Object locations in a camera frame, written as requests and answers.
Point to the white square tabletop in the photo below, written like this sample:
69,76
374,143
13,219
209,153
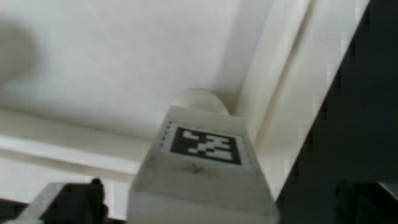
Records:
104,56

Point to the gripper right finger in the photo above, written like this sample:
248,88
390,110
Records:
367,203

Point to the white leg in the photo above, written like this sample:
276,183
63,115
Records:
200,185

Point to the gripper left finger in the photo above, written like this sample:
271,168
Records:
70,204

